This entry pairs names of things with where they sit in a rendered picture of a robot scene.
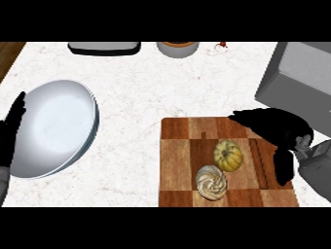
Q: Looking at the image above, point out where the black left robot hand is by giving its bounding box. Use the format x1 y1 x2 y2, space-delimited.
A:
0 90 29 175

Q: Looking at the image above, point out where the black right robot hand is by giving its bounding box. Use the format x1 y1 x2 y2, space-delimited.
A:
228 107 315 187

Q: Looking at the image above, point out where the yellow squash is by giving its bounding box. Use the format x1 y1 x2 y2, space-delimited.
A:
213 139 246 173

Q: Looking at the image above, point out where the grey box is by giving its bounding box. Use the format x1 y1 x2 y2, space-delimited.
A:
253 42 331 144

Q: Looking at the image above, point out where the wooden checkered cutting board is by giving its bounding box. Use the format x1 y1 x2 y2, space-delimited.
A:
157 117 302 208

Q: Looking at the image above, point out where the white oval bowl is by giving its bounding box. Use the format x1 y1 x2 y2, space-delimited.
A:
10 79 101 180

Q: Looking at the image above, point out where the small red object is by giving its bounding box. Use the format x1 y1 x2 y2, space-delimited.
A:
213 42 231 53

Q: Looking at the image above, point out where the grey round pot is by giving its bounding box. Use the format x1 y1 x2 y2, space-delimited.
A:
156 42 202 59

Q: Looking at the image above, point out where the black and grey appliance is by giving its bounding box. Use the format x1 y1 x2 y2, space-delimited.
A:
67 42 143 57

